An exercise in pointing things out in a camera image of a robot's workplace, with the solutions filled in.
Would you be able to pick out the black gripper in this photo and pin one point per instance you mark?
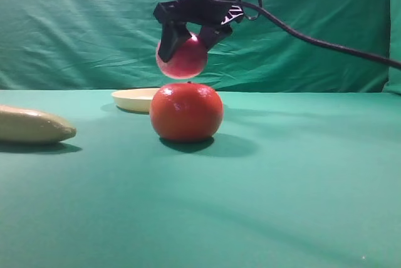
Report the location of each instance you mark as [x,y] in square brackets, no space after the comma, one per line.
[212,15]

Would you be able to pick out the red apple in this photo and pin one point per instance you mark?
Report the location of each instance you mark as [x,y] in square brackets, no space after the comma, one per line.
[188,61]

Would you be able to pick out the pale yellow plate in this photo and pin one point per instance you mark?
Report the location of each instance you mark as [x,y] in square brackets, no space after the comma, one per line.
[136,100]

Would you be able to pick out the orange tangerine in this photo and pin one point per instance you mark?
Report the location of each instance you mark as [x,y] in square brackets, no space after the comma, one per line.
[186,112]

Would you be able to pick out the green backdrop cloth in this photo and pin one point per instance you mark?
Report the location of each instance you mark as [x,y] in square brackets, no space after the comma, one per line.
[110,44]

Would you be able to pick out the yellow banana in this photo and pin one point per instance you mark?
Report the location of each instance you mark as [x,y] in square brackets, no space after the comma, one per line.
[20,125]

